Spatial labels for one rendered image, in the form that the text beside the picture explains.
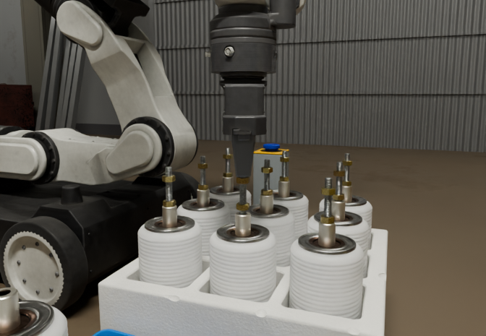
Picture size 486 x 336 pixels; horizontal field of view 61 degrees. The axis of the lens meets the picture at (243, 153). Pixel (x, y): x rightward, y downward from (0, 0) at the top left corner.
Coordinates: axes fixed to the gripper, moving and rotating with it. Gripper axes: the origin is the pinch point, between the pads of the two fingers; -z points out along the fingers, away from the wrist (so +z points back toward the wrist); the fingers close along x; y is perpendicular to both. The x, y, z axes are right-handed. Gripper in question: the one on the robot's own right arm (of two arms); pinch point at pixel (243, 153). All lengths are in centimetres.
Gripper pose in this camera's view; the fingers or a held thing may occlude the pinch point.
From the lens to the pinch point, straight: 56.8
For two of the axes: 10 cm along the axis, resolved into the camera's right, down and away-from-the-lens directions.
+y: -10.0, 0.0, -0.5
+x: -0.5, -1.4, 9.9
